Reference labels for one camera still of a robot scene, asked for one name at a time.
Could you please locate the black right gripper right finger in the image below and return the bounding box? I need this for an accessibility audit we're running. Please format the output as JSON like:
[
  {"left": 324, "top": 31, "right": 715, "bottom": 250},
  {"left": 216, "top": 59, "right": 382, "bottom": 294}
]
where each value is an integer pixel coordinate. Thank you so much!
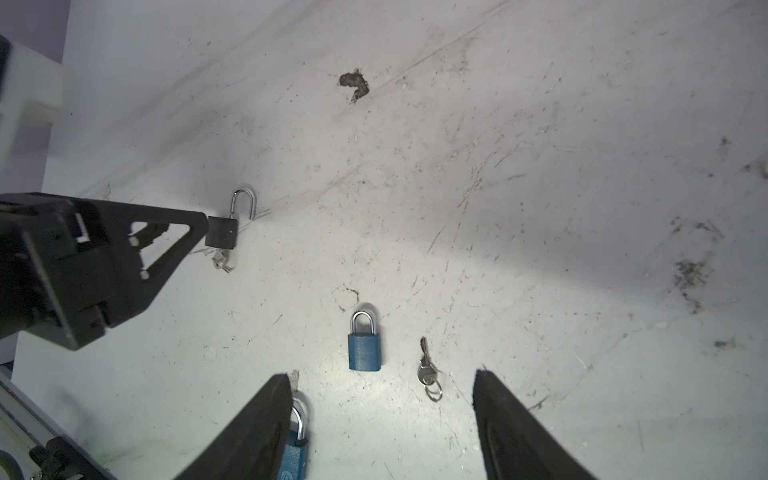
[{"left": 473, "top": 370, "right": 595, "bottom": 480}]

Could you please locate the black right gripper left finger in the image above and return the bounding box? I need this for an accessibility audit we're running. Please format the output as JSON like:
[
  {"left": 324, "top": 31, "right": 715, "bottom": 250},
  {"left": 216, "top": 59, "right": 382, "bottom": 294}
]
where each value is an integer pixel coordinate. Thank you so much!
[{"left": 176, "top": 374, "right": 293, "bottom": 480}]

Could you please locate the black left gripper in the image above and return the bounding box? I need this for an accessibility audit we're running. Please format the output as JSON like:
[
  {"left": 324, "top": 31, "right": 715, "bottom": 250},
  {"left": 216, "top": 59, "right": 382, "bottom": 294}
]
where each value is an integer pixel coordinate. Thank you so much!
[{"left": 1, "top": 192, "right": 208, "bottom": 350}]

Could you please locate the silver key with ring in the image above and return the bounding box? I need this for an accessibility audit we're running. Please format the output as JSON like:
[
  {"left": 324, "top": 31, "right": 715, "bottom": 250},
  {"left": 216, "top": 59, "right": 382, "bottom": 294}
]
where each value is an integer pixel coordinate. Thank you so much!
[{"left": 212, "top": 249, "right": 233, "bottom": 274}]

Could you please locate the black padlock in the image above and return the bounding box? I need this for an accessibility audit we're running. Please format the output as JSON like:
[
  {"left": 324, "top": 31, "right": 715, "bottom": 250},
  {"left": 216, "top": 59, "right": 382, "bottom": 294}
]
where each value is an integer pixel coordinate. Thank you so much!
[{"left": 205, "top": 186, "right": 258, "bottom": 250}]

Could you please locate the small silver key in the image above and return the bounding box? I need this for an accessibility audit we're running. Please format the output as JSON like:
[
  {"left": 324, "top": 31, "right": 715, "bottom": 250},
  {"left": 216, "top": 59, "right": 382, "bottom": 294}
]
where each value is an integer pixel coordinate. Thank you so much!
[{"left": 417, "top": 337, "right": 443, "bottom": 403}]

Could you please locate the small blue padlock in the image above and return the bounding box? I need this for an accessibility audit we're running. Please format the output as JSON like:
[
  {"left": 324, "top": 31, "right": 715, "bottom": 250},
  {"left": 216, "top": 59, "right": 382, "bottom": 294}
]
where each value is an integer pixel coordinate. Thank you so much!
[{"left": 347, "top": 309, "right": 382, "bottom": 372}]

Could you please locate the large blue padlock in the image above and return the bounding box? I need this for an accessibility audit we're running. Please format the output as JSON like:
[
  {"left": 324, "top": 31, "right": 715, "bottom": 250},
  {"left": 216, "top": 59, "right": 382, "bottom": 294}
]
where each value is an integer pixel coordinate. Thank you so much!
[{"left": 277, "top": 399, "right": 309, "bottom": 480}]

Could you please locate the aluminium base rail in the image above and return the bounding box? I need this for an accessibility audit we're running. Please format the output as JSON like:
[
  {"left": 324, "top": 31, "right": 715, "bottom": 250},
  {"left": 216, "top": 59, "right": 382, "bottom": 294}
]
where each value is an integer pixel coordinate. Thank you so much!
[{"left": 1, "top": 365, "right": 113, "bottom": 479}]

